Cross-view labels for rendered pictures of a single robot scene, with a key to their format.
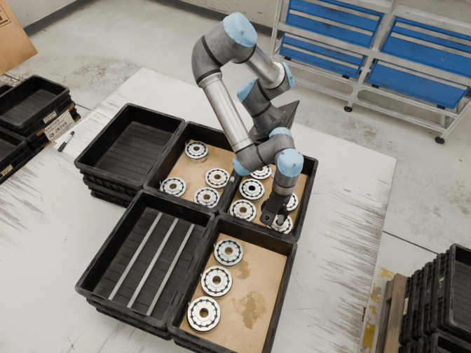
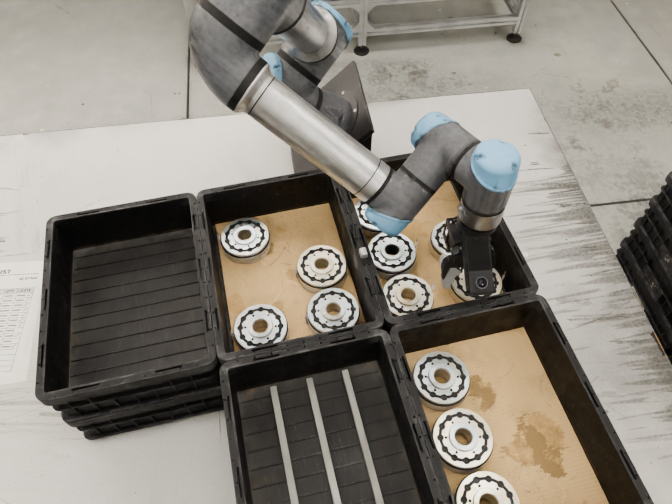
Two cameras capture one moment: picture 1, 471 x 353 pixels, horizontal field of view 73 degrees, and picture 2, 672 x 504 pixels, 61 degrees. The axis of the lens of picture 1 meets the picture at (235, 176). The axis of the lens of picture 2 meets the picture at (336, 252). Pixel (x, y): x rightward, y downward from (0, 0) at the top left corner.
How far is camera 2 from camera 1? 42 cm
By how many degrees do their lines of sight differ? 17
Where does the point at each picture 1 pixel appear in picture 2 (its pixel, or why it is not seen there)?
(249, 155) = (401, 192)
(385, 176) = (534, 122)
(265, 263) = (503, 358)
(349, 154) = (463, 115)
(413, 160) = (500, 86)
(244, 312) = (535, 457)
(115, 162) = (106, 346)
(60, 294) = not seen: outside the picture
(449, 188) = (569, 101)
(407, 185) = not seen: hidden behind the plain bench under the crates
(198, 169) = (272, 271)
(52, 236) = not seen: outside the picture
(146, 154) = (153, 298)
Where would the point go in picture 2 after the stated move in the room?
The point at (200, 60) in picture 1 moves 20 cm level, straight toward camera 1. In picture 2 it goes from (225, 54) to (304, 128)
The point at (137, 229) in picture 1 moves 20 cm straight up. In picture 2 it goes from (254, 442) to (237, 401)
